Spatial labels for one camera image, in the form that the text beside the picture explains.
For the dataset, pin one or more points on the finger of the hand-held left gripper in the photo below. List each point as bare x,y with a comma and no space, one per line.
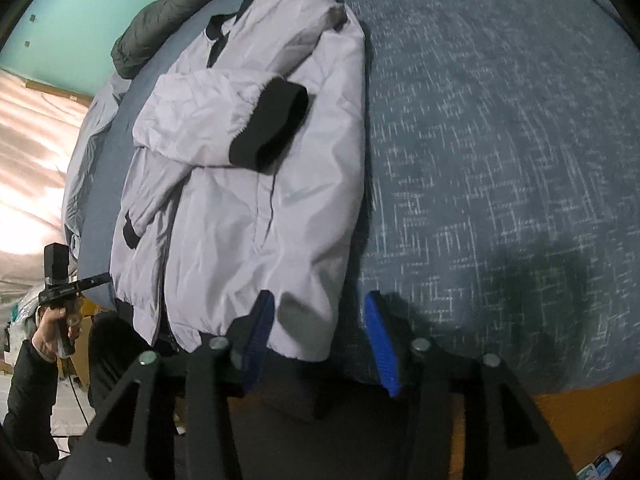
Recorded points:
95,281

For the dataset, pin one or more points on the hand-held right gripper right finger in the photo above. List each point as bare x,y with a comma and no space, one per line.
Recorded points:
382,345

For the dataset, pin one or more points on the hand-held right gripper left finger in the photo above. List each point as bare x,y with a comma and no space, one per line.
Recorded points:
260,330

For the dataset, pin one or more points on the light grey jacket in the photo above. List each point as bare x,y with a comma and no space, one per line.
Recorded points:
300,185

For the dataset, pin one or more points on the person's left forearm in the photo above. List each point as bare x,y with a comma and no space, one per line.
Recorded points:
30,400

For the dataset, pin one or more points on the person's left hand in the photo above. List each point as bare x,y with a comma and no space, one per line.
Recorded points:
46,332

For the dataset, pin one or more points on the crumpled plastic bag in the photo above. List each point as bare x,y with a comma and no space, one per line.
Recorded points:
22,315

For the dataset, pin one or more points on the pink curtain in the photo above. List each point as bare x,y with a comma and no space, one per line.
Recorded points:
30,185

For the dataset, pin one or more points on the blue patterned bed sheet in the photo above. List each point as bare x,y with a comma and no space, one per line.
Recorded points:
475,160

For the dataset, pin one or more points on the dark grey pillow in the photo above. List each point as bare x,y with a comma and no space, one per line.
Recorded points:
145,35

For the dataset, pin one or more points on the blue white packet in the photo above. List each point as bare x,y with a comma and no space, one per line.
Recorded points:
600,466

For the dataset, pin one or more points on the wooden window frame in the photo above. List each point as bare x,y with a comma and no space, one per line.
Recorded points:
60,92

